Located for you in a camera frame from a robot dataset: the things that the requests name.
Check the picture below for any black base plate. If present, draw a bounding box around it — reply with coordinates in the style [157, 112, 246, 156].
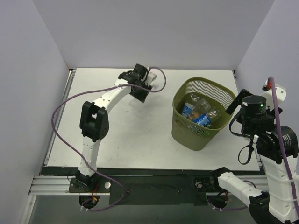
[42, 167, 220, 206]

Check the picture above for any aluminium frame rail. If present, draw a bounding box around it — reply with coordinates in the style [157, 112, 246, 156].
[29, 176, 70, 196]

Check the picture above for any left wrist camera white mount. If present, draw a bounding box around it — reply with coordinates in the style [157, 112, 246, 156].
[145, 71, 159, 90]

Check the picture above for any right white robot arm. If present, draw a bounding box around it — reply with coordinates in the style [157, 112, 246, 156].
[208, 89, 299, 224]

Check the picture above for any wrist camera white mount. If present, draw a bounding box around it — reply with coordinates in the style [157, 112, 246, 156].
[262, 81, 287, 111]
[145, 71, 159, 90]

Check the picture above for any clear unlabelled plastic bottle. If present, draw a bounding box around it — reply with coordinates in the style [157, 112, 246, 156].
[128, 98, 144, 109]

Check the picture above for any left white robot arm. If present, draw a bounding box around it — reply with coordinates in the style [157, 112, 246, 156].
[70, 64, 157, 192]

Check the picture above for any Pepsi bottle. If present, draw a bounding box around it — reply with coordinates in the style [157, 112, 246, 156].
[205, 122, 217, 129]
[181, 93, 200, 118]
[192, 108, 221, 126]

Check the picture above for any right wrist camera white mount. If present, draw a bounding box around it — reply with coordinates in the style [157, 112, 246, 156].
[262, 81, 287, 111]

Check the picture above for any orange drink bottle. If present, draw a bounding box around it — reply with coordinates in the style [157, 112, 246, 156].
[187, 98, 211, 120]

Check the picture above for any olive green mesh bin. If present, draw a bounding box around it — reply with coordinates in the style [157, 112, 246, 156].
[171, 77, 235, 151]

